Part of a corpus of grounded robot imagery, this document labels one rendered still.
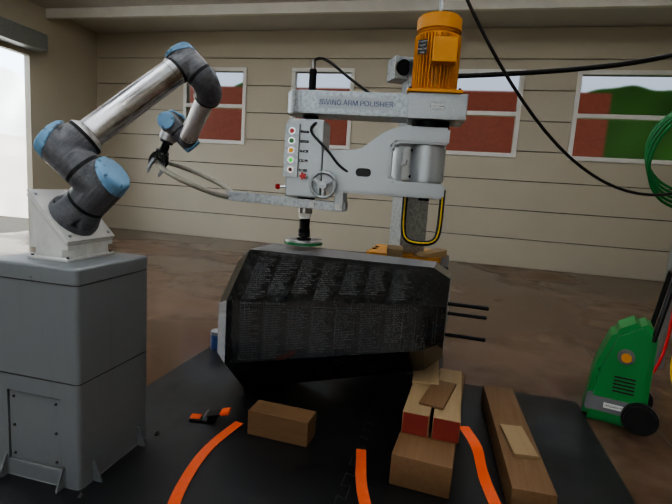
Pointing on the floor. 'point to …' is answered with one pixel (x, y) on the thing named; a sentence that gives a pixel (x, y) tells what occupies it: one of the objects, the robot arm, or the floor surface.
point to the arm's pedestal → (71, 366)
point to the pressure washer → (627, 371)
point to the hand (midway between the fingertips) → (153, 172)
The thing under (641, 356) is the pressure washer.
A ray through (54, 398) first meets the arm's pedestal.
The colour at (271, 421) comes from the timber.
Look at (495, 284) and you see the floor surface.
